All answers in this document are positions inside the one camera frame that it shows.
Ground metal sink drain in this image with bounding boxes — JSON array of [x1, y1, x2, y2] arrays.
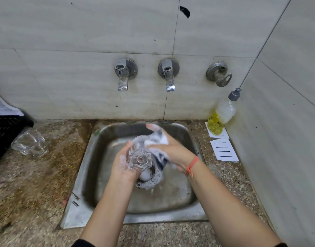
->
[[135, 166, 165, 191]]

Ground grey wall valve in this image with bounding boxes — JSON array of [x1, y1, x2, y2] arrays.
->
[[205, 62, 233, 87]]

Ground chrome wall tap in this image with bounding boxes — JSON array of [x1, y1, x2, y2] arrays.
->
[[114, 58, 139, 92], [157, 58, 180, 92]]

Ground person's left hand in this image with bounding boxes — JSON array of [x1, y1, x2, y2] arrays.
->
[[109, 140, 142, 185]]

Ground person's left forearm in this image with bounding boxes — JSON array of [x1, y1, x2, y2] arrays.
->
[[80, 178, 135, 247]]

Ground black dish rack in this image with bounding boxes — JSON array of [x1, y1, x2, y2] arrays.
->
[[0, 115, 35, 168]]

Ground stainless steel sink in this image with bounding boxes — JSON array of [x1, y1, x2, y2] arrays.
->
[[60, 120, 209, 230]]

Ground person's right hand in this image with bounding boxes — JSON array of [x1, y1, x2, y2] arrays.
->
[[144, 123, 200, 173]]

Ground dark speckled sponge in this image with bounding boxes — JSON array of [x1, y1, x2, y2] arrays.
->
[[152, 128, 171, 172]]

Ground yellow dish soap bottle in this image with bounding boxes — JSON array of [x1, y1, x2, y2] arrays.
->
[[206, 87, 242, 136]]

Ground white drip tray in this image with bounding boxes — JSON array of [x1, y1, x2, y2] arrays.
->
[[0, 89, 24, 116]]

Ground clear glass cup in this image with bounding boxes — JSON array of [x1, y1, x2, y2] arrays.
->
[[127, 135, 155, 174], [11, 129, 50, 158]]

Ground person's right forearm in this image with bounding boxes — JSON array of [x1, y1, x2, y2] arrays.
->
[[187, 162, 283, 247]]

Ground orange wrist thread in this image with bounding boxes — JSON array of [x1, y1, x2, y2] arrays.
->
[[185, 155, 201, 178]]

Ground black tape piece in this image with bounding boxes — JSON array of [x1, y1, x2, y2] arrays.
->
[[179, 5, 191, 19]]

